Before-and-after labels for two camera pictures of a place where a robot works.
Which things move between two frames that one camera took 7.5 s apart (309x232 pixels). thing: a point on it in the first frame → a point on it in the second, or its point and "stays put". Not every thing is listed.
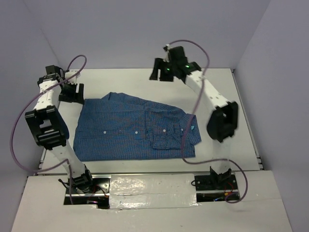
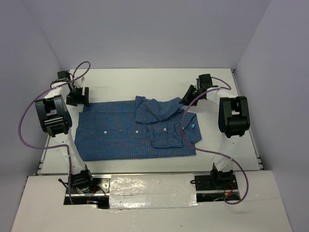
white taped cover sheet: (152, 191) stays put
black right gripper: (159, 64) → (188, 96)
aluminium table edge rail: (248, 121) stays put
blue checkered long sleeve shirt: (119, 127) stays put
